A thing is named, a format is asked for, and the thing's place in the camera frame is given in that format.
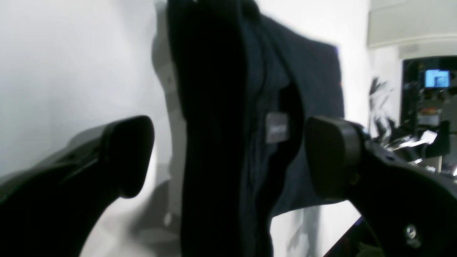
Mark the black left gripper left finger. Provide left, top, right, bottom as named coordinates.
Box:
left=0, top=115, right=155, bottom=257

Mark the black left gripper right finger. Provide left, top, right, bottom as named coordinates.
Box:
left=304, top=116, right=457, bottom=257

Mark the black T-shirt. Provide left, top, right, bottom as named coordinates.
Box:
left=167, top=0, right=345, bottom=257

